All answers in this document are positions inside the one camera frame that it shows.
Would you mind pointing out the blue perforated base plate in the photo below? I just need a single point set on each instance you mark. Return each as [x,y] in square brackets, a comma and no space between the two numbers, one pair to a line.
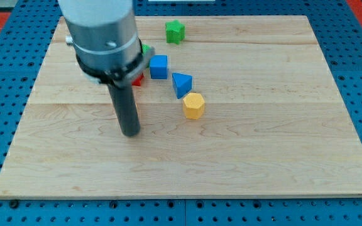
[25,35]

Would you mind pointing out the blue triangle block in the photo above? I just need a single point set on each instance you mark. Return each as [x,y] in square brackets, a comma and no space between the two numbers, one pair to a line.
[182,84]

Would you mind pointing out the green star block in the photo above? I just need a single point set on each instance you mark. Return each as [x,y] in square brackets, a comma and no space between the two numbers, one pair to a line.
[175,31]

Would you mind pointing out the blue cube block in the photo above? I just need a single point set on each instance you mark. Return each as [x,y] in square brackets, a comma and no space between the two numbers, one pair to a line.
[159,67]

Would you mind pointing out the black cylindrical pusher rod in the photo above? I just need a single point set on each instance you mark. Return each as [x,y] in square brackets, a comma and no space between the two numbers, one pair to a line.
[126,110]

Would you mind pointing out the yellow hexagon block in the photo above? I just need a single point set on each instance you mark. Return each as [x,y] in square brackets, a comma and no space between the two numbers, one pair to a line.
[193,106]

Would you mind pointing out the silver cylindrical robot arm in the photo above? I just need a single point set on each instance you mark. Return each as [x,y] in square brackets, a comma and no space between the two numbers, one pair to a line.
[109,51]

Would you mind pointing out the light wooden board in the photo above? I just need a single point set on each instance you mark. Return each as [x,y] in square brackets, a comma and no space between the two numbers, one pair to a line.
[274,125]

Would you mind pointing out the red block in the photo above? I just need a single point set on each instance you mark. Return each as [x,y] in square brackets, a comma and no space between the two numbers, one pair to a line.
[137,81]

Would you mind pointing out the green round block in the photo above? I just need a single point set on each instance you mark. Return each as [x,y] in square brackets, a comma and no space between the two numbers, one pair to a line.
[145,50]

